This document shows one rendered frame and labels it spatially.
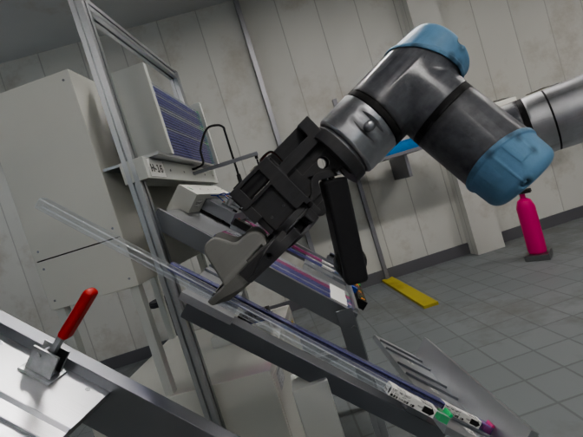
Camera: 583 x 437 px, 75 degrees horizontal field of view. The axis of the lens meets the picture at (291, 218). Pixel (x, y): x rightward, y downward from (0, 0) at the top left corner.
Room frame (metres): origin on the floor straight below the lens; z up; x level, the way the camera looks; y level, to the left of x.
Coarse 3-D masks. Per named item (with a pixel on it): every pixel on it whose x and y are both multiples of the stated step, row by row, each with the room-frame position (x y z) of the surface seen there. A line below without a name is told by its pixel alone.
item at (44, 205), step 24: (72, 216) 0.39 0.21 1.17; (96, 240) 0.39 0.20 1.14; (120, 240) 0.40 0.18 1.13; (144, 264) 0.39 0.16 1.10; (168, 264) 0.40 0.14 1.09; (192, 288) 0.40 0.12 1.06; (240, 312) 0.40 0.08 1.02; (288, 336) 0.40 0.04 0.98; (336, 360) 0.41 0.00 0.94; (384, 384) 0.41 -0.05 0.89
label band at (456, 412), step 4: (448, 404) 0.51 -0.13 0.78; (452, 404) 0.53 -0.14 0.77; (448, 408) 0.51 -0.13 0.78; (452, 408) 0.51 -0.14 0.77; (456, 408) 0.52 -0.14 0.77; (460, 408) 0.52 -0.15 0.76; (452, 412) 0.51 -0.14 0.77; (456, 412) 0.51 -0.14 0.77; (460, 412) 0.51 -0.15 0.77; (464, 412) 0.52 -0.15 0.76; (456, 416) 0.51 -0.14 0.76; (460, 416) 0.51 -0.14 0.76; (464, 416) 0.51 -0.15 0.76; (468, 416) 0.51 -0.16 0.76; (472, 416) 0.52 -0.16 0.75; (464, 420) 0.51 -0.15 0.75; (468, 420) 0.51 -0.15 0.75; (472, 420) 0.51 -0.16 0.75; (476, 420) 0.51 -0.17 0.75; (472, 424) 0.51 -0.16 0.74; (476, 424) 0.51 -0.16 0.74; (480, 424) 0.51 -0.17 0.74
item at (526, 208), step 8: (520, 200) 3.25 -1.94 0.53; (528, 200) 3.21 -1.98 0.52; (520, 208) 3.23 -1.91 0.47; (528, 208) 3.19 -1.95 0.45; (520, 216) 3.25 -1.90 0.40; (528, 216) 3.19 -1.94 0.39; (536, 216) 3.19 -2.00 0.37; (528, 224) 3.20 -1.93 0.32; (536, 224) 3.19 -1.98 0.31; (528, 232) 3.22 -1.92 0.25; (536, 232) 3.19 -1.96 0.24; (528, 240) 3.23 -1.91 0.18; (536, 240) 3.19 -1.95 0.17; (544, 240) 3.20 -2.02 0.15; (528, 248) 3.25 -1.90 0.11; (536, 248) 3.20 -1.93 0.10; (544, 248) 3.19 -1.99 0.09; (528, 256) 3.22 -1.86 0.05; (536, 256) 3.18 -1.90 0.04; (544, 256) 3.14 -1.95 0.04
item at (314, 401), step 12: (300, 384) 0.60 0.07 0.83; (312, 384) 0.59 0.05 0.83; (324, 384) 0.59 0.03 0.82; (300, 396) 0.59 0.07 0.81; (312, 396) 0.59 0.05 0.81; (324, 396) 0.59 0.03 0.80; (300, 408) 0.59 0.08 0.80; (312, 408) 0.59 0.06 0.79; (324, 408) 0.59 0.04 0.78; (336, 408) 0.60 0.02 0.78; (312, 420) 0.59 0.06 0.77; (324, 420) 0.59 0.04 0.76; (336, 420) 0.59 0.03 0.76; (312, 432) 0.59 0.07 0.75; (324, 432) 0.59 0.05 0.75; (336, 432) 0.59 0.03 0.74
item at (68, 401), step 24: (0, 336) 0.42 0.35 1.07; (0, 360) 0.39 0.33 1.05; (24, 360) 0.40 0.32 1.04; (0, 384) 0.36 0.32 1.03; (24, 384) 0.37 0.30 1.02; (72, 384) 0.40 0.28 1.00; (0, 408) 0.34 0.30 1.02; (24, 408) 0.35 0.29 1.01; (48, 408) 0.36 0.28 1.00; (72, 408) 0.37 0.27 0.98; (0, 432) 0.32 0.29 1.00; (24, 432) 0.33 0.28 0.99; (48, 432) 0.34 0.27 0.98; (72, 432) 0.36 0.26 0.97
